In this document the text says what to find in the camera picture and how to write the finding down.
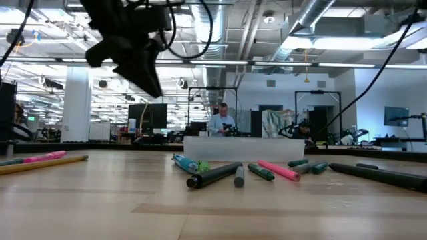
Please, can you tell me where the yellow pencil with green ferrule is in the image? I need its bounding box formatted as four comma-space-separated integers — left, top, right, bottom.
0, 154, 89, 176

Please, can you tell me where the translucent plastic supply box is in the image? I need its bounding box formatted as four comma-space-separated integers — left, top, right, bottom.
183, 135, 306, 163

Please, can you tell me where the pink colored pencil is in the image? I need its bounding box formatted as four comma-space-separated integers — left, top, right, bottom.
257, 159, 302, 183

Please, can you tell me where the white cabinet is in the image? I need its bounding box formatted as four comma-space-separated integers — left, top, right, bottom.
89, 122, 111, 141

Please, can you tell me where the blue pen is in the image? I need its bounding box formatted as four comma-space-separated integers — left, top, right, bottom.
171, 153, 200, 175

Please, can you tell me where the black rectangular panel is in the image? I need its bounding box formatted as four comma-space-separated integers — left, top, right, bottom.
0, 81, 17, 143

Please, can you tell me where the white column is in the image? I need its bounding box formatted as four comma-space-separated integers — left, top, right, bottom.
61, 66, 93, 143

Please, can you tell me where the black monitor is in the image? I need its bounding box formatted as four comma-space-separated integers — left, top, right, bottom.
127, 103, 168, 130

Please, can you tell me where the black hanging cable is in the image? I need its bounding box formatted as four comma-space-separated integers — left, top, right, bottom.
0, 0, 35, 67

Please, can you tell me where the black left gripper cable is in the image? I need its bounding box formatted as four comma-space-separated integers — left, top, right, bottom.
159, 0, 214, 60

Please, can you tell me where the grey crayon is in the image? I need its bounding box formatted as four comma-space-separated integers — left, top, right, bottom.
233, 165, 246, 189

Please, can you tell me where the thick black marker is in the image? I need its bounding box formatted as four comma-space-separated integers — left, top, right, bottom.
185, 161, 244, 189

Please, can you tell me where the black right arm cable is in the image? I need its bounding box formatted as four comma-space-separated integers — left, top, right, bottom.
318, 6, 420, 136

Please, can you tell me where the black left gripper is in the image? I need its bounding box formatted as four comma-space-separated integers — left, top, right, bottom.
79, 0, 173, 99

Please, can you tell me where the black aluminium table frame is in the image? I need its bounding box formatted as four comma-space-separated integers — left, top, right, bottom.
0, 141, 427, 164

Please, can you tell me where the dark green crayon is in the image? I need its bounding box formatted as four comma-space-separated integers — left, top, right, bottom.
247, 163, 276, 182

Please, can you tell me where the pink highlighter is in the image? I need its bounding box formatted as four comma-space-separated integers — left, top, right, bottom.
23, 150, 67, 164

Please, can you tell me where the patterned cloth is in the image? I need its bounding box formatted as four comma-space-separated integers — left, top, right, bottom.
262, 109, 296, 138

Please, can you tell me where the grey pencil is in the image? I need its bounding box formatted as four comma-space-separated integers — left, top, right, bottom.
292, 161, 323, 175

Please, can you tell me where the wall mounted monitor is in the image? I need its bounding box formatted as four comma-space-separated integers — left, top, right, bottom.
384, 105, 410, 127

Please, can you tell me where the teal green crayon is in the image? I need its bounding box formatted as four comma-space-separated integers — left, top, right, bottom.
311, 161, 330, 175

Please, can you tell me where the black pen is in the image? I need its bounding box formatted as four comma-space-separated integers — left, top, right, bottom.
355, 162, 427, 181
328, 162, 427, 193

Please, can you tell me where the person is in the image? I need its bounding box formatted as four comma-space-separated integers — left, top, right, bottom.
13, 103, 26, 134
208, 102, 236, 137
290, 119, 316, 147

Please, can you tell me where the black rig frame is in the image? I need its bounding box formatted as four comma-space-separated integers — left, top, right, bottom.
187, 86, 238, 137
294, 89, 342, 147

